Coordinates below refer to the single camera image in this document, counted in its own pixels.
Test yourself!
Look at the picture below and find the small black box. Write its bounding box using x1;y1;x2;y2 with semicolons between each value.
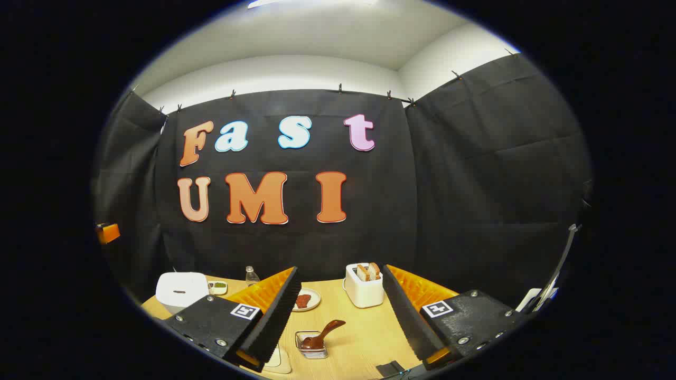
376;360;406;378

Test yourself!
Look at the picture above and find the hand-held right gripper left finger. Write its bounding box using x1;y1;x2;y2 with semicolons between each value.
158;267;303;373

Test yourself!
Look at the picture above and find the black backdrop cloth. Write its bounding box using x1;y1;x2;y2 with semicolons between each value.
91;53;593;312

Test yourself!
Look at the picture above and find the white toaster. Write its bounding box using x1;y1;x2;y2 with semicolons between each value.
342;262;385;309

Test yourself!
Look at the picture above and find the brown wooden spoon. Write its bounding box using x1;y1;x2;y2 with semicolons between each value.
301;319;346;350

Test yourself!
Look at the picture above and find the white flat object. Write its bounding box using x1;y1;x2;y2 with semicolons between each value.
517;288;558;314

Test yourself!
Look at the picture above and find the round white plate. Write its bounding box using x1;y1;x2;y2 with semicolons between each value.
292;288;322;313

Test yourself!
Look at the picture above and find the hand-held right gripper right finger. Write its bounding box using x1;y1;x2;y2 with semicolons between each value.
381;264;531;370

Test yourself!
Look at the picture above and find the metal wire chopstick holder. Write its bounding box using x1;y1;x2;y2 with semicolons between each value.
295;330;329;360

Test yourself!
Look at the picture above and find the ceiling light panel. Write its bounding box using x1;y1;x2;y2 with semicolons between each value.
247;0;381;9

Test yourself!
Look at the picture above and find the white rice cooker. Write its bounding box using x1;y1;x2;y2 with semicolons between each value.
155;272;211;316

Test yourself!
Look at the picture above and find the dark thin pole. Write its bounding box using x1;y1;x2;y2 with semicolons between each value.
533;224;581;313

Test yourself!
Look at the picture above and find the cream rice container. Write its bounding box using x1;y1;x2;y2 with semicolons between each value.
262;346;292;375

